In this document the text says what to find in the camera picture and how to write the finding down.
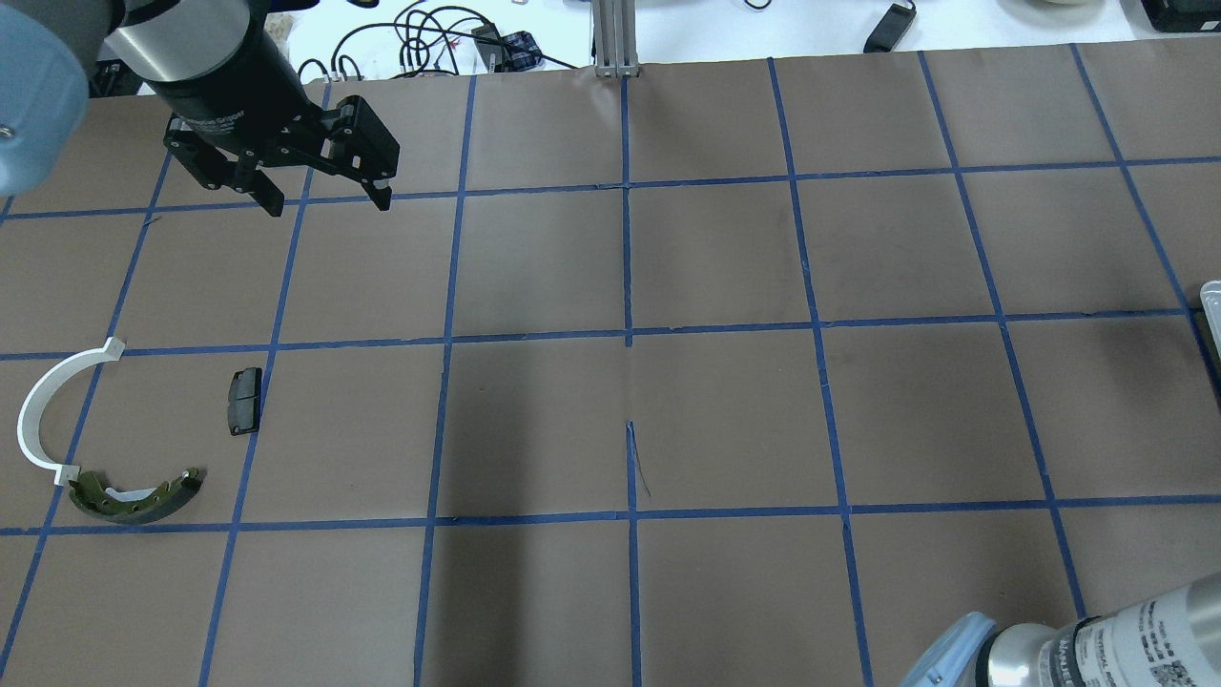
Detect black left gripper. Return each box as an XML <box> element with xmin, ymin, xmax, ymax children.
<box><xmin>149</xmin><ymin>38</ymin><xmax>400</xmax><ymax>218</ymax></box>

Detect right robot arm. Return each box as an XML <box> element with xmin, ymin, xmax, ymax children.
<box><xmin>900</xmin><ymin>574</ymin><xmax>1220</xmax><ymax>686</ymax></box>

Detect silver metal tray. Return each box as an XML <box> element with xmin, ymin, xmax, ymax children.
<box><xmin>1199</xmin><ymin>279</ymin><xmax>1221</xmax><ymax>355</ymax></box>

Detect dark grey brake pad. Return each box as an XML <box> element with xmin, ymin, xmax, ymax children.
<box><xmin>226</xmin><ymin>366</ymin><xmax>263</xmax><ymax>436</ymax></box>

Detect white curved plastic piece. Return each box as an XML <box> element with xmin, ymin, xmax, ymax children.
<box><xmin>16</xmin><ymin>338</ymin><xmax>127</xmax><ymax>487</ymax></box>

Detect olive brake shoe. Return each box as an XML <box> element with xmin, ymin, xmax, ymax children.
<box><xmin>67</xmin><ymin>467</ymin><xmax>205</xmax><ymax>526</ymax></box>

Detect black power adapter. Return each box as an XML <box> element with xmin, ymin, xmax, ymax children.
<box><xmin>862</xmin><ymin>1</ymin><xmax>919</xmax><ymax>52</ymax></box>

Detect black tangled cables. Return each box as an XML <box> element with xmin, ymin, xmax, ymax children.
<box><xmin>298</xmin><ymin>0</ymin><xmax>578</xmax><ymax>85</ymax></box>

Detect aluminium frame post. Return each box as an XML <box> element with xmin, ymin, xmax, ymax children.
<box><xmin>590</xmin><ymin>0</ymin><xmax>640</xmax><ymax>78</ymax></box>

